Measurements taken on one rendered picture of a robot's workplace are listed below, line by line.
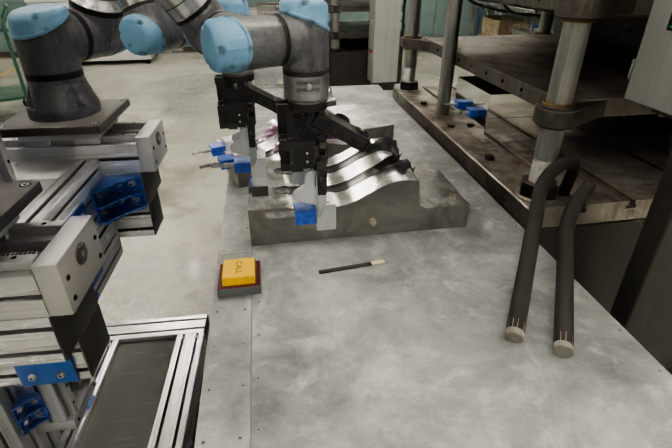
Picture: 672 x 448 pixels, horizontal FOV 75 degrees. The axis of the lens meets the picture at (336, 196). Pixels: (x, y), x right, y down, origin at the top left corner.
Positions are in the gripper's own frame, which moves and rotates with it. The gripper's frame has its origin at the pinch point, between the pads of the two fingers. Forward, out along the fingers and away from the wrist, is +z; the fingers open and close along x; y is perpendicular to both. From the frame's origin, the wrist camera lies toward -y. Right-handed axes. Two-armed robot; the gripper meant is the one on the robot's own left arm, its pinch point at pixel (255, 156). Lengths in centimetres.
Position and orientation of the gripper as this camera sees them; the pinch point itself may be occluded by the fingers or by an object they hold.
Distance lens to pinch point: 110.1
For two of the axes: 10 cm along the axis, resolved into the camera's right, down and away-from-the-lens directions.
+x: 1.6, 4.5, -8.8
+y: -9.9, 0.8, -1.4
